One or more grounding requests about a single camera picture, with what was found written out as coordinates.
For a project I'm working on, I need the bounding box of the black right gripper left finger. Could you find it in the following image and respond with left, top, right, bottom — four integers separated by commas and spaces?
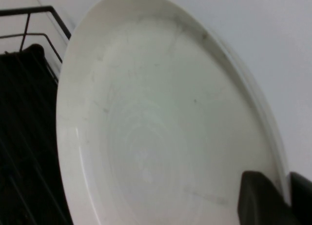
237, 170, 303, 225

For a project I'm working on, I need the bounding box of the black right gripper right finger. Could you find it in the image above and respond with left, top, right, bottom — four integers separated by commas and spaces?
289, 171, 312, 225

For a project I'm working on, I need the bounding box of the white round plate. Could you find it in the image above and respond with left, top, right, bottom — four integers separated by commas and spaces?
55, 0, 292, 225

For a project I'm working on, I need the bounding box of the black wire dish rack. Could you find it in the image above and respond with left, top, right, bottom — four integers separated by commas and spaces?
0, 5, 72, 85

